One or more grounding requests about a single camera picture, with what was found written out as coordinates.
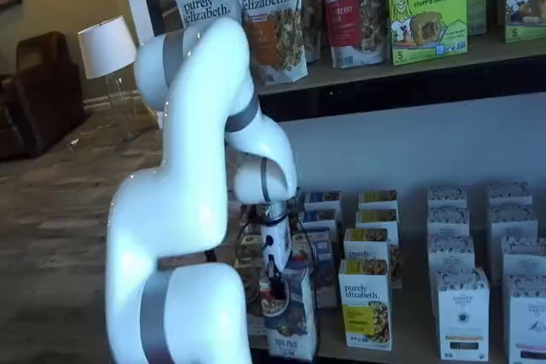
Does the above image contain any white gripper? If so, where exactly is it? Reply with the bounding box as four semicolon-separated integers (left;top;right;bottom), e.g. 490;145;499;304
260;220;293;299

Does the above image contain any blue white cereal box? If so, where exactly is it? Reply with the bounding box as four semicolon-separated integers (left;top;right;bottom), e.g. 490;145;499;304
303;190;342;211
292;227;339;310
300;209;340;231
262;255;321;361

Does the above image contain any green white cereal box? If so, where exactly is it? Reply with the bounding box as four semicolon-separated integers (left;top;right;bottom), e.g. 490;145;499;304
241;263;270;338
235;233;265;266

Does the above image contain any yellow white granola box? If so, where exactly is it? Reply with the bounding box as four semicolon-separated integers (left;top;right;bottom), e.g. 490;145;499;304
343;227;403;289
339;258;393;351
355;209;400;232
357;190;398;211

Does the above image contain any black metal shelf rack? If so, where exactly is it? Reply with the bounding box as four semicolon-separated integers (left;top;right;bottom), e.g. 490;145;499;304
136;0;546;364

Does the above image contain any green apple pie Bobo's box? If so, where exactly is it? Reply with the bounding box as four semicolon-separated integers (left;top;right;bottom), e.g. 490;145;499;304
386;0;469;66

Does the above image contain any orange label granola bag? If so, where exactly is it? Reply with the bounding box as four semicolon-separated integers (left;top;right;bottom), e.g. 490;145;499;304
228;0;309;86
298;0;325;63

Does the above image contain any red label granola bag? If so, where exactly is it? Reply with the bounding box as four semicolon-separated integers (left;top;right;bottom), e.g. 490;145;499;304
314;0;392;69

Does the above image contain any white table lamp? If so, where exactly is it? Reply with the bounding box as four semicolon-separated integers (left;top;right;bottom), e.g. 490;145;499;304
77;14;141;143

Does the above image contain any dark brown armchair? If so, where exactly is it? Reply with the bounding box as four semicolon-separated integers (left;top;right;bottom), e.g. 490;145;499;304
0;30;89;164

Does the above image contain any short looped black gripper cable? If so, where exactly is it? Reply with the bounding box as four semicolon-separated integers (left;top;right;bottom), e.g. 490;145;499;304
235;218;276;265

